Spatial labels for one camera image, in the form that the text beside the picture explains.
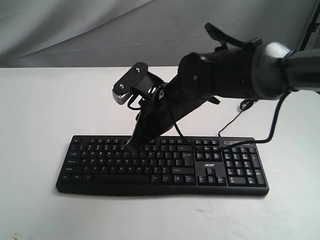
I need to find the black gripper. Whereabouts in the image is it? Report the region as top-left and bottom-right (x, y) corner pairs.
(124, 77), (206, 152)

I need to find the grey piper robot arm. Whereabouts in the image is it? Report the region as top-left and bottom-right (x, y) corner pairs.
(125, 42), (320, 152)

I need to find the black acer keyboard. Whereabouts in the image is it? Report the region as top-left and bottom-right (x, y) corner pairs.
(56, 135), (269, 197)

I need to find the grey fabric backdrop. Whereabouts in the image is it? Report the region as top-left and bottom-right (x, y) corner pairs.
(0, 0), (317, 68)

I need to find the black light stand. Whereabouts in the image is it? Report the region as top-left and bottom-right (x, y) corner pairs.
(294, 0), (320, 51)

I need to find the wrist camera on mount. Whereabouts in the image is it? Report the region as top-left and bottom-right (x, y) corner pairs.
(112, 62), (164, 105)

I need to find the black keyboard usb cable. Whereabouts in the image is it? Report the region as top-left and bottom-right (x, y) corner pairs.
(217, 98), (256, 138)

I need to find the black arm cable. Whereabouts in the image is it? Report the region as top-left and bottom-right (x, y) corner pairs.
(126, 22), (291, 153)

